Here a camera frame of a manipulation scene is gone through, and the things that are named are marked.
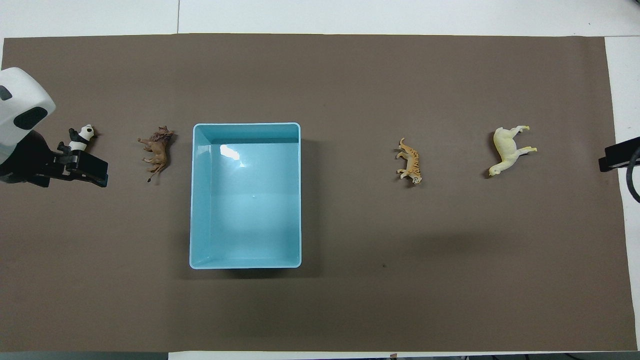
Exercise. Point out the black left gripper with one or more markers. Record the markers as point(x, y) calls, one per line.
point(27, 162)

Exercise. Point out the black and white panda toy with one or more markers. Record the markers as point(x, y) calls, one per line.
point(81, 139)

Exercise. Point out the brown lion toy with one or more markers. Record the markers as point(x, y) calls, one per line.
point(157, 147)

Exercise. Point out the cream horse toy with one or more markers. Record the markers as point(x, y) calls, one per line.
point(505, 147)

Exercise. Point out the orange striped tiger toy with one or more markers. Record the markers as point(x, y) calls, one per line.
point(411, 161)

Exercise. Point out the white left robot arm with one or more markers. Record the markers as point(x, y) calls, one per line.
point(20, 95)

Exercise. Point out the light blue plastic storage box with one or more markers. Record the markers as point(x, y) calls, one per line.
point(247, 210)

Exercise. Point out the brown table mat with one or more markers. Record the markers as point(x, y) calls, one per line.
point(350, 300)

